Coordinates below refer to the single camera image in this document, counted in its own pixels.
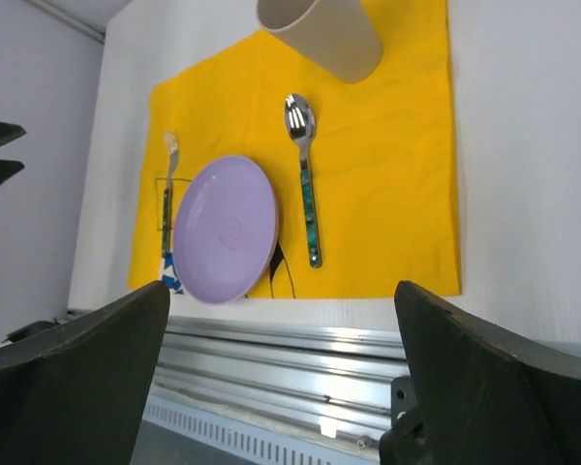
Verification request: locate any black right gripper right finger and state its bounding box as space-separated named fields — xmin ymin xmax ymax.
xmin=394 ymin=281 xmax=581 ymax=464

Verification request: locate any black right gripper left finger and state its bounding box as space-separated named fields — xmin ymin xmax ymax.
xmin=0 ymin=281 xmax=169 ymax=464

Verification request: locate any metal fork teal handle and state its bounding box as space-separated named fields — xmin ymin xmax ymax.
xmin=162 ymin=132 xmax=179 ymax=258

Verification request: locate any purple plastic plate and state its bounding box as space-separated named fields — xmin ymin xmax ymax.
xmin=173 ymin=155 xmax=278 ymax=305

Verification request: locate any yellow pikachu cloth placemat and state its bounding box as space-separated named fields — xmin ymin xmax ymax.
xmin=127 ymin=1 xmax=461 ymax=298

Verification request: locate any metal spoon teal handle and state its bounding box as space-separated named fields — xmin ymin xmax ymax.
xmin=284 ymin=93 xmax=322 ymax=268

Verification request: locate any beige paper cup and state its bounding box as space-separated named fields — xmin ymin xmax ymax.
xmin=256 ymin=0 xmax=382 ymax=83

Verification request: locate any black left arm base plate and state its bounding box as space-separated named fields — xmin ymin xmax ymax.
xmin=4 ymin=320 xmax=60 ymax=343

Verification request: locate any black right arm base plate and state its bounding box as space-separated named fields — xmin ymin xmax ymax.
xmin=379 ymin=376 xmax=434 ymax=465

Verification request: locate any aluminium mounting rail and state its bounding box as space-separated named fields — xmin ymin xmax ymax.
xmin=154 ymin=317 xmax=417 ymax=450

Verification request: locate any slotted grey cable duct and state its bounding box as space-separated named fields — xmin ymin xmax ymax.
xmin=142 ymin=394 xmax=379 ymax=464

